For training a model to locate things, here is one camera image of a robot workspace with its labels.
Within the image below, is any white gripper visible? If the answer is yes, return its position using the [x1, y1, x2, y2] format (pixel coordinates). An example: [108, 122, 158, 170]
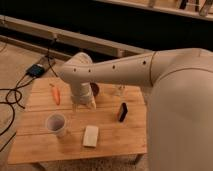
[70, 83, 97, 112]

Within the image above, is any black eraser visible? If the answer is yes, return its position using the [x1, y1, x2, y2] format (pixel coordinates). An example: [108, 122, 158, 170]
[118, 103, 128, 122]

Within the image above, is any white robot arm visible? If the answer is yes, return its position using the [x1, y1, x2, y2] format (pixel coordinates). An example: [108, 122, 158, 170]
[59, 48, 213, 171]

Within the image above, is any dark purple bowl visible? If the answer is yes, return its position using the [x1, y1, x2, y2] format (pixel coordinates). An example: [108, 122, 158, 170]
[90, 83, 100, 97]

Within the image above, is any white sponge block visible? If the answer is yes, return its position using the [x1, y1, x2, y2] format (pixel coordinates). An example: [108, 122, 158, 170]
[83, 125, 99, 147]

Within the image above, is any orange carrot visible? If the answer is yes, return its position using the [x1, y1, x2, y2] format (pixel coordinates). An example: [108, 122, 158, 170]
[51, 84, 60, 105]

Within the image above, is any white plastic cup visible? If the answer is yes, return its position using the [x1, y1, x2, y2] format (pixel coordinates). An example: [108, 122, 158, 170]
[45, 114, 67, 138]

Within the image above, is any wooden table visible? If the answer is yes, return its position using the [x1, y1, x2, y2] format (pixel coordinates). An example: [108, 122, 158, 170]
[8, 78, 147, 164]

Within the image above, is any small clear bottle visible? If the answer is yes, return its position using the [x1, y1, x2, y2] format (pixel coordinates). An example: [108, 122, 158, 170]
[116, 85, 125, 97]

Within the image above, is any black power adapter box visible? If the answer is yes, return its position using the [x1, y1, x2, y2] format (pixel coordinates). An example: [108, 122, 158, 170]
[26, 64, 45, 78]

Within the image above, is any white baseboard rail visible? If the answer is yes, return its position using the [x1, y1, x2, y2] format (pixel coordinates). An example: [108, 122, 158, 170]
[0, 15, 148, 57]

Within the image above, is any black cable on floor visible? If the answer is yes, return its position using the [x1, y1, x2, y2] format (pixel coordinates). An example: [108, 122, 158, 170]
[0, 39, 59, 153]

